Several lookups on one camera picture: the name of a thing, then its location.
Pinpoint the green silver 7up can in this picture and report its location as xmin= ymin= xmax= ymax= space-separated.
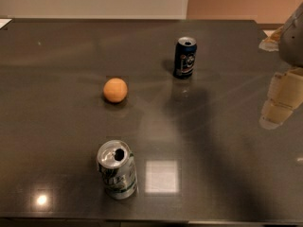
xmin=97 ymin=140 xmax=137 ymax=200

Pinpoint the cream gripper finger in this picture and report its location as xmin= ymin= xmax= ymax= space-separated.
xmin=259 ymin=67 xmax=303 ymax=130
xmin=258 ymin=27 xmax=282 ymax=52

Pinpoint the orange fruit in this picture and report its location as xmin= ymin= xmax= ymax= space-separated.
xmin=103 ymin=78 xmax=128 ymax=103

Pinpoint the blue pepsi can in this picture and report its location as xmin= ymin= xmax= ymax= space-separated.
xmin=173 ymin=37 xmax=197 ymax=79

